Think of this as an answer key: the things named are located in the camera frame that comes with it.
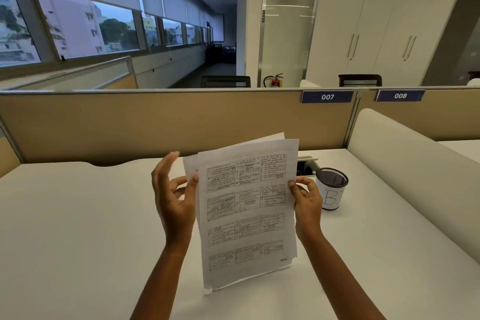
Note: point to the person's left hand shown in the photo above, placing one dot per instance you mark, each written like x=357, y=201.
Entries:
x=173, y=211

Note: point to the person's right hand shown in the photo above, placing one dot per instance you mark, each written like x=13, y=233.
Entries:
x=309, y=214

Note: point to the person's left thumb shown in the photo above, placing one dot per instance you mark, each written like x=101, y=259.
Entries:
x=192, y=190

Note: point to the person's right thumb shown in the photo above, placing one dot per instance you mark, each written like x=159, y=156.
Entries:
x=293, y=192

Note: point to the printed white paper sheets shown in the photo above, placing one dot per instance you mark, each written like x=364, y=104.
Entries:
x=245, y=214

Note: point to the person's right forearm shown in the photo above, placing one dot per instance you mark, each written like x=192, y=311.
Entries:
x=337, y=278

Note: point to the person's left forearm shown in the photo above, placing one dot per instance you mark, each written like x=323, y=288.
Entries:
x=159, y=282

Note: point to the black mesh pen cup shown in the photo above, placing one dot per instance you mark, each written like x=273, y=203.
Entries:
x=333, y=192

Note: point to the long beige desk partition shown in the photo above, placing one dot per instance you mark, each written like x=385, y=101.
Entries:
x=150, y=124

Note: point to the blue desk number label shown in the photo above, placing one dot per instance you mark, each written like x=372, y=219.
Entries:
x=400, y=96
x=327, y=97

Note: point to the red fire extinguisher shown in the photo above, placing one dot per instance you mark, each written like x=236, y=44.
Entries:
x=275, y=81

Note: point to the black office chair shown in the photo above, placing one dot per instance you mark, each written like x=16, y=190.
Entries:
x=360, y=80
x=225, y=81

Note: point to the white curved desk divider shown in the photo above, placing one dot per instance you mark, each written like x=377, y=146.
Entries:
x=412, y=166

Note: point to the frosted glass door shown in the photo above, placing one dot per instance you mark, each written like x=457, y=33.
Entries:
x=288, y=38

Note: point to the beige side partition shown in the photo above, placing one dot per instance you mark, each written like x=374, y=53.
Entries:
x=75, y=76

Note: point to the short beige desk partition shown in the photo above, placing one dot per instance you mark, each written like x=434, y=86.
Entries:
x=442, y=117

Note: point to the row of office windows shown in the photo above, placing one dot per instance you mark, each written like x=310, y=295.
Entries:
x=75, y=31

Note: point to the white wall cabinets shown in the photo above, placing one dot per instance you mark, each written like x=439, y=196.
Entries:
x=375, y=19

